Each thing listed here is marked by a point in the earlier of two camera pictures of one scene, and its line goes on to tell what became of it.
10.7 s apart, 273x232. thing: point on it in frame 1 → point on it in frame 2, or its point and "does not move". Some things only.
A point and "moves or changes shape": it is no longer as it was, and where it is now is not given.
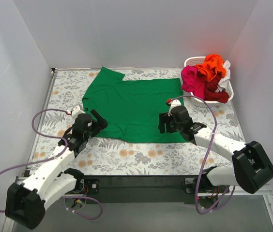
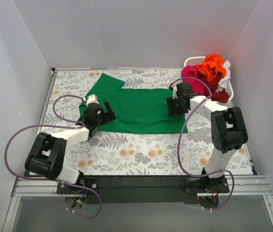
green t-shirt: [131, 108] moves or changes shape
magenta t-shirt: [193, 80] does not move
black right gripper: [166, 123] → [173, 107]
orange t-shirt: [213, 64] does not move
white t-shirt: [222, 84] does not move
